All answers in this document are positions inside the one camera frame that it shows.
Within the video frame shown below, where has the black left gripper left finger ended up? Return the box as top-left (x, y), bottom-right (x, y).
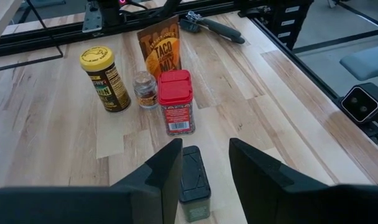
top-left (0, 138), bottom-right (184, 224)

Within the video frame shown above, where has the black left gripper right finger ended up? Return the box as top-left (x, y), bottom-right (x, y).
top-left (228, 138), bottom-right (378, 224)

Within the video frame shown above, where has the black-lid green spice tin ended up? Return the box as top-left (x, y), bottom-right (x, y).
top-left (178, 145), bottom-right (213, 223)

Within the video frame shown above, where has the yellow-lid brown spice jar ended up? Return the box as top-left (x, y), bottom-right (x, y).
top-left (79, 45), bottom-right (132, 113)

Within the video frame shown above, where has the small clear glass spice jar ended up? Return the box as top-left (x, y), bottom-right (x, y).
top-left (132, 70), bottom-right (160, 110)

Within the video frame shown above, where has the red-lid smoked paprika tin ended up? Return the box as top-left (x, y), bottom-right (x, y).
top-left (157, 69), bottom-right (196, 137)

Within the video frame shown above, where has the grey padded seat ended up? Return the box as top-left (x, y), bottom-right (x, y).
top-left (339, 43), bottom-right (378, 82)

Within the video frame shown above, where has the black cabinet with white labels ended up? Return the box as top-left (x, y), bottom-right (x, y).
top-left (269, 0), bottom-right (316, 50)

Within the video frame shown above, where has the black can opener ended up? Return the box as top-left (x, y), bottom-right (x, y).
top-left (178, 10), bottom-right (246, 45)

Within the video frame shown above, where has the black stereo camera box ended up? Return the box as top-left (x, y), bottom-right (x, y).
top-left (340, 82), bottom-right (378, 125)

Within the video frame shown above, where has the grey metal mount plate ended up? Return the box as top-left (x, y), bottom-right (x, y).
top-left (81, 1), bottom-right (104, 34)

